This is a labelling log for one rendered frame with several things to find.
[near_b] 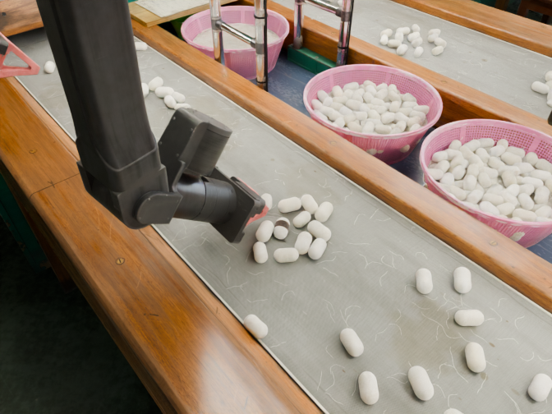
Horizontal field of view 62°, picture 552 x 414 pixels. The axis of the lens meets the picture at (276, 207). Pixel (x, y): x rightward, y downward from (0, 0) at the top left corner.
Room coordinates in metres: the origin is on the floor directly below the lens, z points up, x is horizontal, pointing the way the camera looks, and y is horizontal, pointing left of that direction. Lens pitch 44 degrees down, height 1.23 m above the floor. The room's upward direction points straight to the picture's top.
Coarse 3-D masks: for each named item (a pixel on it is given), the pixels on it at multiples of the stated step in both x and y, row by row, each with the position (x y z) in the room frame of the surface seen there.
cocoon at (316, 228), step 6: (312, 222) 0.46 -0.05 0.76; (318, 222) 0.46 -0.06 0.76; (312, 228) 0.45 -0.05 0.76; (318, 228) 0.45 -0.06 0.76; (324, 228) 0.45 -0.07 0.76; (312, 234) 0.45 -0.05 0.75; (318, 234) 0.44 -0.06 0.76; (324, 234) 0.44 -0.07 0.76; (330, 234) 0.44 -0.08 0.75; (324, 240) 0.44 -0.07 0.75
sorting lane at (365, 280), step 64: (64, 128) 0.72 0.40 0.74; (256, 128) 0.73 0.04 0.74; (320, 192) 0.55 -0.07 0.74; (192, 256) 0.41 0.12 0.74; (384, 256) 0.41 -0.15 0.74; (448, 256) 0.41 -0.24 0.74; (320, 320) 0.31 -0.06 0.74; (384, 320) 0.31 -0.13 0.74; (448, 320) 0.31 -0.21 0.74; (512, 320) 0.31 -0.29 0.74; (320, 384) 0.23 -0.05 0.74; (384, 384) 0.23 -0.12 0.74; (448, 384) 0.23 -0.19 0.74; (512, 384) 0.23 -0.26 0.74
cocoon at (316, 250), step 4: (316, 240) 0.43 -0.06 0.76; (320, 240) 0.43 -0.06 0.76; (312, 244) 0.42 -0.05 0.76; (316, 244) 0.42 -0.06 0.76; (320, 244) 0.42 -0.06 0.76; (324, 244) 0.42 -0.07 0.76; (312, 248) 0.41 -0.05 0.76; (316, 248) 0.41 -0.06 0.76; (320, 248) 0.41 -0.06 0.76; (324, 248) 0.42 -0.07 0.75; (308, 252) 0.41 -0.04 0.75; (312, 252) 0.41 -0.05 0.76; (316, 252) 0.41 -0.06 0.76; (320, 252) 0.41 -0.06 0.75; (312, 256) 0.40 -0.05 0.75; (316, 256) 0.40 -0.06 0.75; (320, 256) 0.41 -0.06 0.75
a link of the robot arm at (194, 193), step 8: (184, 176) 0.41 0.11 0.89; (192, 176) 0.42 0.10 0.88; (184, 184) 0.39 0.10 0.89; (192, 184) 0.40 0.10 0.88; (200, 184) 0.41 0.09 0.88; (184, 192) 0.39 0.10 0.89; (192, 192) 0.39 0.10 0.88; (200, 192) 0.40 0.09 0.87; (184, 200) 0.38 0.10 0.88; (192, 200) 0.39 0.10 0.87; (200, 200) 0.39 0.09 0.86; (184, 208) 0.38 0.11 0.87; (192, 208) 0.39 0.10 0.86; (200, 208) 0.39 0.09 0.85; (176, 216) 0.38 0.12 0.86; (184, 216) 0.38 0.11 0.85; (192, 216) 0.39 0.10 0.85
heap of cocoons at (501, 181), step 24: (456, 144) 0.67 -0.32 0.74; (480, 144) 0.68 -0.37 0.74; (504, 144) 0.67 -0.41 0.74; (432, 168) 0.60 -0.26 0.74; (456, 168) 0.60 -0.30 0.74; (480, 168) 0.60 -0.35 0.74; (504, 168) 0.60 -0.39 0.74; (528, 168) 0.61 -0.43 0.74; (456, 192) 0.54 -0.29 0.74; (480, 192) 0.54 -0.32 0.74; (504, 192) 0.54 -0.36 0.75; (528, 192) 0.55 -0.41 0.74; (504, 216) 0.49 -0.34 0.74; (528, 216) 0.49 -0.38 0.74
